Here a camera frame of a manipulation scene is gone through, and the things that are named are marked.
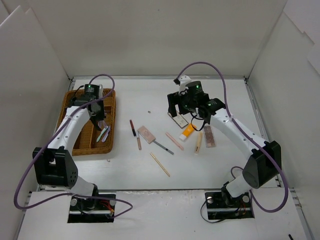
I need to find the checkered eyeliner pen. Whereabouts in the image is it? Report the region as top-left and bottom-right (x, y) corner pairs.
(153, 140), (174, 155)

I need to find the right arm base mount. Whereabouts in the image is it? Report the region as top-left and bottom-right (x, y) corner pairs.
(200, 187), (255, 224)

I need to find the gold slim eyebrow pencil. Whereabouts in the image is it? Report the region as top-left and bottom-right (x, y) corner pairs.
(150, 152), (171, 177)

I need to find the orange sunscreen tube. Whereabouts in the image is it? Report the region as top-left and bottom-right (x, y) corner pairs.
(179, 123), (197, 142)

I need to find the beige rectangular compact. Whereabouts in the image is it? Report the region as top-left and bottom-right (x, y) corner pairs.
(137, 125), (156, 144)

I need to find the gold-rimmed compact palette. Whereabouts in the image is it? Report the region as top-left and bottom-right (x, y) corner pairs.
(167, 112), (189, 129)

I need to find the mint green eyebrow razor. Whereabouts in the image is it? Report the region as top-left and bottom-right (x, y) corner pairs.
(96, 126), (109, 143)

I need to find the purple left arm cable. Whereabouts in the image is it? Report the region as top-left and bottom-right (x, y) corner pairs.
(14, 73), (134, 219)

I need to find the pink cosmetic pencil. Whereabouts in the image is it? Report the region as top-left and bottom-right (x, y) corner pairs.
(165, 132), (184, 151)

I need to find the beige concealer tube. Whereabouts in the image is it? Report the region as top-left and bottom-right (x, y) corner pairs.
(136, 132), (142, 151)

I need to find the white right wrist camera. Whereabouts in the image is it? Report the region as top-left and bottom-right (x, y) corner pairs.
(173, 74), (192, 93)

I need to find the beige foundation tube gold cap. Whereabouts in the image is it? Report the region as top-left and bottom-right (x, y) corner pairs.
(194, 131), (203, 154)

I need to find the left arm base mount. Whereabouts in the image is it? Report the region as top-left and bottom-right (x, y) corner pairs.
(67, 193), (116, 224)

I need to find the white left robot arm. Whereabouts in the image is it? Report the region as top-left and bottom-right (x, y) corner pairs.
(34, 84), (107, 210)

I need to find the red lip gloss tube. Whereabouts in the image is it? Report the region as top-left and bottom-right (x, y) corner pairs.
(129, 119), (137, 137)

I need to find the brown eyeshadow palette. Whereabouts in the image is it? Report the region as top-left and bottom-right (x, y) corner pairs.
(203, 125), (216, 148)

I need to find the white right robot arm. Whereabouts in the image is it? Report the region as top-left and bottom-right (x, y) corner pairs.
(167, 78), (282, 206)

